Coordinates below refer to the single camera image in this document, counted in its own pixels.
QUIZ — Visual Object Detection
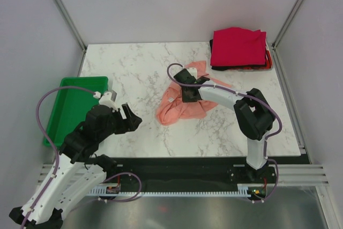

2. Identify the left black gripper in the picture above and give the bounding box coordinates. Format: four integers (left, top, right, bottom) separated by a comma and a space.
98, 104, 142, 142

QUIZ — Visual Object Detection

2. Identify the pink t shirt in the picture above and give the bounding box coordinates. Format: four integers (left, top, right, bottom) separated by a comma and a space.
155, 61, 233, 126

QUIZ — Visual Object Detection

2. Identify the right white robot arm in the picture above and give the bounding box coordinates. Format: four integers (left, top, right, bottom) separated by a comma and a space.
173, 69, 275, 183

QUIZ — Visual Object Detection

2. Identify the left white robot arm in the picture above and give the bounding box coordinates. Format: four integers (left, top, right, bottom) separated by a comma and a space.
9, 104, 142, 228

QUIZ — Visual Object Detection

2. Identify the folded red t shirt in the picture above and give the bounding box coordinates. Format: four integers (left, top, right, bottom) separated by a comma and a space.
210, 27, 267, 67

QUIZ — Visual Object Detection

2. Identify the green plastic tray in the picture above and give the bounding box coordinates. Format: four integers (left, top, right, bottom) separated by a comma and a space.
46, 76, 108, 148

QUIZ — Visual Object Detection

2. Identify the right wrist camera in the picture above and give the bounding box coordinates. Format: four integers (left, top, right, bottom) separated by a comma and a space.
187, 67, 198, 79

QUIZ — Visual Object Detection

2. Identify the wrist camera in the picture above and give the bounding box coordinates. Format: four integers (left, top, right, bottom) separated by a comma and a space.
99, 90, 118, 111
187, 67, 198, 79

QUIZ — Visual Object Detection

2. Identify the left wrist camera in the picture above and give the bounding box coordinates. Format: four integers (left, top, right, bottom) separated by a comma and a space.
99, 90, 118, 111

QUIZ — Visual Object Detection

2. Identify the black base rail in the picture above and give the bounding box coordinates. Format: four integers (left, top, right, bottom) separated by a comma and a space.
106, 157, 277, 191

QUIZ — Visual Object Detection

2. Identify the white slotted cable duct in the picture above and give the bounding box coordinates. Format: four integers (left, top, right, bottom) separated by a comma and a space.
86, 184, 251, 197

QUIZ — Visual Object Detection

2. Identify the left aluminium frame post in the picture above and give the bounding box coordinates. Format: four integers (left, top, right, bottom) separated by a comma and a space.
53, 0, 87, 53

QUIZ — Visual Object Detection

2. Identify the aluminium frame post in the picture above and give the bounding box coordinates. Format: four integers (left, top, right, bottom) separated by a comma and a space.
272, 0, 305, 49
53, 0, 87, 53

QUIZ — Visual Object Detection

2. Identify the right aluminium frame post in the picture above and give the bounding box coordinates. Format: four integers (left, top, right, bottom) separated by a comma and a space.
272, 0, 305, 49

